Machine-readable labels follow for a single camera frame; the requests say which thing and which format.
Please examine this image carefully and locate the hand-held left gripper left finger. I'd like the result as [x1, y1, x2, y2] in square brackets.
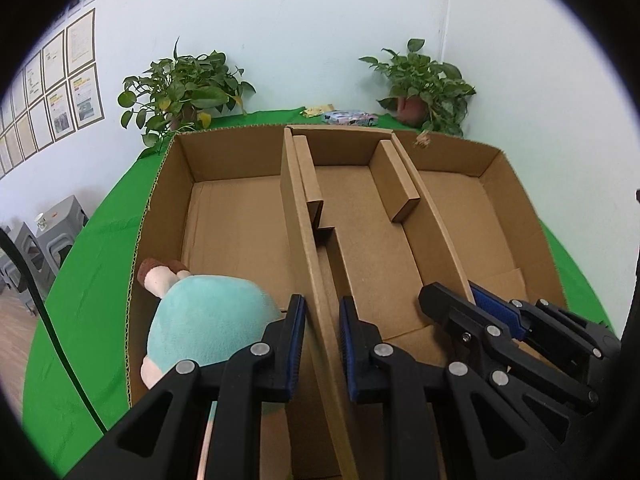
[65, 294, 307, 480]

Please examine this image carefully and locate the grey plastic stool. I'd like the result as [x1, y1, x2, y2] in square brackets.
[34, 195, 90, 271]
[6, 222, 57, 292]

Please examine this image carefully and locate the brown cardboard box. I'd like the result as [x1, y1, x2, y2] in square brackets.
[125, 124, 568, 480]

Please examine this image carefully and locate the green table cloth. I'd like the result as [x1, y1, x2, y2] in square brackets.
[20, 107, 626, 478]

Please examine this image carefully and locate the patterned plastic pouch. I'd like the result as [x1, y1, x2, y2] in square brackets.
[322, 109, 378, 126]

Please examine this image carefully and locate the teal and pink plush toy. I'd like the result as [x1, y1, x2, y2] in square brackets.
[137, 258, 288, 480]

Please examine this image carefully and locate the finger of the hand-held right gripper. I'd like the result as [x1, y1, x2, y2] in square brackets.
[470, 282, 621, 361]
[419, 282, 601, 413]

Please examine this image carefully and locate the group of framed wall certificates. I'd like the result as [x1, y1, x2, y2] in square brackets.
[0, 8, 106, 178]

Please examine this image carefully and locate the green plant in brown pot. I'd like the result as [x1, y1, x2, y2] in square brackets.
[359, 38, 477, 138]

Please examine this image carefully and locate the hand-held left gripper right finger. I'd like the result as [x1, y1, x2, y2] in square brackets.
[339, 296, 581, 480]

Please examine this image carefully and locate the black cable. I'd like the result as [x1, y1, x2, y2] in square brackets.
[0, 227, 108, 433]

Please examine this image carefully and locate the bushy potted green plant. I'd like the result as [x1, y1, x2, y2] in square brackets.
[118, 37, 257, 158]

